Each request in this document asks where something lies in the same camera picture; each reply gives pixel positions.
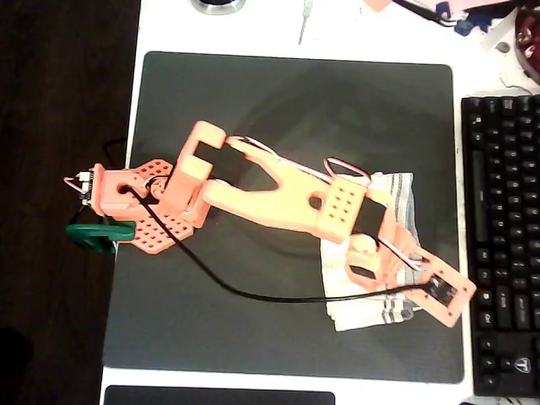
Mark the white striped towel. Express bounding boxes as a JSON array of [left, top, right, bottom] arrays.
[[319, 170, 427, 333]]

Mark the black computer keyboard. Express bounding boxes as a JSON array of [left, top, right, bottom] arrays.
[[460, 94, 540, 397]]

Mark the dark grey desk mat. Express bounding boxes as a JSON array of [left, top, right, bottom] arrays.
[[102, 51, 465, 384]]

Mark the black flat pad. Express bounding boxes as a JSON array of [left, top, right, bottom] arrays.
[[103, 384, 337, 405]]

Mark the blue plastic object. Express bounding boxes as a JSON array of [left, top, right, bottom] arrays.
[[454, 8, 493, 37]]

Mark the dark red bowl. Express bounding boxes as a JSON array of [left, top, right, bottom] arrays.
[[513, 6, 540, 81]]

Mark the round metal object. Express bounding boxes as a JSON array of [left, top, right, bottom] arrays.
[[192, 0, 247, 16]]

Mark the green table clamp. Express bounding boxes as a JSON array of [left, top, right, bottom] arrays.
[[65, 220, 137, 257]]

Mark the small controller board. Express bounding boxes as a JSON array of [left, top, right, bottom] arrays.
[[62, 168, 96, 208]]

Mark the orange gripper camera mount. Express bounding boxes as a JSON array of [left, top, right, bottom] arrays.
[[415, 251, 478, 329]]

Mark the long black camera cable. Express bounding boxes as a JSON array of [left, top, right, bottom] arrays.
[[126, 185, 440, 305]]

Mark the orange perforated base plate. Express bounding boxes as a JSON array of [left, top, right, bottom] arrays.
[[126, 158, 196, 257]]

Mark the thin black cable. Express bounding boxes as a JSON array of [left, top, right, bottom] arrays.
[[391, 0, 459, 27]]

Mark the small clear-handled screwdriver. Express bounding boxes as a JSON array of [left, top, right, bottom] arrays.
[[297, 0, 314, 46]]

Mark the black power cable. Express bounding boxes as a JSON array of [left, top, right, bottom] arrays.
[[103, 137, 128, 166]]

